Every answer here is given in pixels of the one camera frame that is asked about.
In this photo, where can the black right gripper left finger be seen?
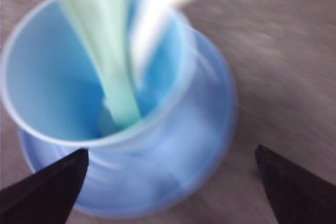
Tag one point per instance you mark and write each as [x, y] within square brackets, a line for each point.
[47, 196]

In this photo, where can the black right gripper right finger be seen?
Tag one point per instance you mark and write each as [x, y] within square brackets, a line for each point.
[294, 194]

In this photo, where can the light blue plastic cup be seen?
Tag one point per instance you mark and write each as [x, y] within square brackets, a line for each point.
[52, 92]

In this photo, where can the mint green plastic spoon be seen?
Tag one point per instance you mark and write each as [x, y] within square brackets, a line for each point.
[101, 25]

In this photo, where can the blue plastic plate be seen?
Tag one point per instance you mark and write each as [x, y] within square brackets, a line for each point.
[136, 182]

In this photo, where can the white plastic fork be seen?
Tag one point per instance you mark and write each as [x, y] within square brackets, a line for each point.
[147, 29]

